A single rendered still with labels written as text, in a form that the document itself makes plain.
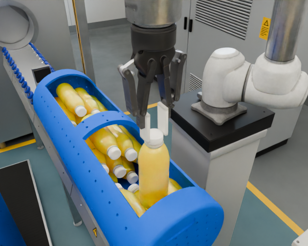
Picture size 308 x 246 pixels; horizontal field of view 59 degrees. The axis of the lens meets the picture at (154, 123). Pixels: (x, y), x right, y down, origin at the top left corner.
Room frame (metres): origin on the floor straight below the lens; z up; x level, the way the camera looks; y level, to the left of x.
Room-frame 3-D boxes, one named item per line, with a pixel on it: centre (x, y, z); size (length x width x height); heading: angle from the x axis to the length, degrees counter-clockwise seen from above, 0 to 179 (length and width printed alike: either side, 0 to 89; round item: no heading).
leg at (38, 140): (2.00, 1.09, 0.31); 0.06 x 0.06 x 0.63; 33
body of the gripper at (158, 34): (0.45, 0.00, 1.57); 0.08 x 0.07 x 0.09; 123
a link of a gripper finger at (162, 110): (0.47, -0.02, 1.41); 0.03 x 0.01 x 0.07; 33
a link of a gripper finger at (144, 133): (0.44, 0.02, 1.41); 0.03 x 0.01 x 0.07; 33
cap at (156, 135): (0.45, 0.00, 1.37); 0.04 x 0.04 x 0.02
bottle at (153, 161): (0.45, 0.00, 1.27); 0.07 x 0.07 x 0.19
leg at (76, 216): (1.18, 0.55, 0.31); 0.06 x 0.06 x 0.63; 33
